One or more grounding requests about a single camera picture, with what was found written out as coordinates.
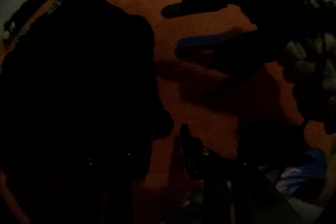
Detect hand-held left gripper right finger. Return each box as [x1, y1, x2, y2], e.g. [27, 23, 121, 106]
[180, 123, 306, 224]

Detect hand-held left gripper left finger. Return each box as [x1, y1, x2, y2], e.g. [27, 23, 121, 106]
[39, 130, 156, 224]

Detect black garment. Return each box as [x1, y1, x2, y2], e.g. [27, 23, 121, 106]
[0, 0, 175, 188]

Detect person's right hand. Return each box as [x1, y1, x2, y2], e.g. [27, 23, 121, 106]
[282, 32, 336, 88]

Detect person's blue patterned clothing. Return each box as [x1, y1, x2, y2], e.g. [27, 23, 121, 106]
[262, 148, 328, 197]

